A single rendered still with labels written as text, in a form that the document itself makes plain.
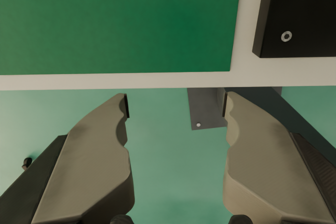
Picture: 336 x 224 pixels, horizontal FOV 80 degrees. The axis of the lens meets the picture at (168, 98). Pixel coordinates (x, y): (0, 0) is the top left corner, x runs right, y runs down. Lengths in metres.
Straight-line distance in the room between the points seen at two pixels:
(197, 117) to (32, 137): 1.00
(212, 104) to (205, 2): 0.93
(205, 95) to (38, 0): 0.93
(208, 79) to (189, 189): 1.37
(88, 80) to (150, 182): 1.31
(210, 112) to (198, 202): 0.79
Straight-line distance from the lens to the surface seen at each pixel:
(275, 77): 0.25
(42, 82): 0.27
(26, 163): 1.59
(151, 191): 1.59
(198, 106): 1.10
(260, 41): 0.21
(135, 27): 0.21
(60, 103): 1.26
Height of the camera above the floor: 0.96
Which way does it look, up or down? 62 degrees down
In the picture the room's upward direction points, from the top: 178 degrees counter-clockwise
